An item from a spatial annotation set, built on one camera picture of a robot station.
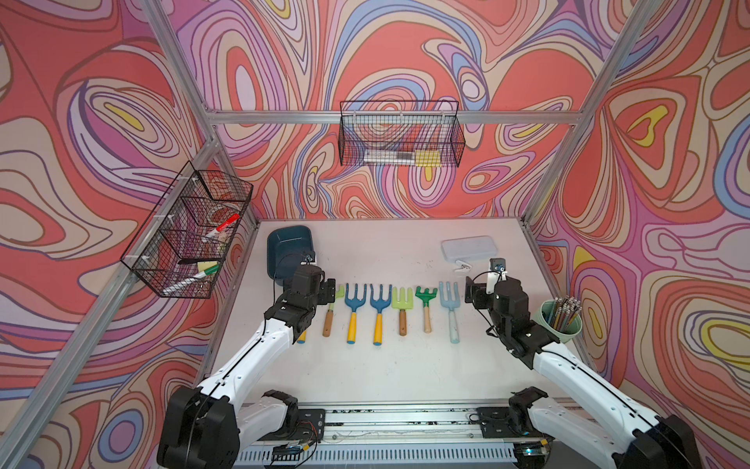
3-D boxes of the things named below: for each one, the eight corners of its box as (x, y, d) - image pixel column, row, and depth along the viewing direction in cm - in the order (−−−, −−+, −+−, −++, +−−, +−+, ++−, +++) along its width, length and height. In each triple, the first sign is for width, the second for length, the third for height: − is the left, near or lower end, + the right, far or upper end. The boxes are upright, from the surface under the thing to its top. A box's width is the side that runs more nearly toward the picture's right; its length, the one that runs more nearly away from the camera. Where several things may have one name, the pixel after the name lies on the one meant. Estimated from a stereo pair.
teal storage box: (271, 286, 102) (265, 275, 97) (272, 240, 116) (267, 228, 111) (317, 278, 105) (314, 267, 99) (313, 233, 119) (310, 222, 113)
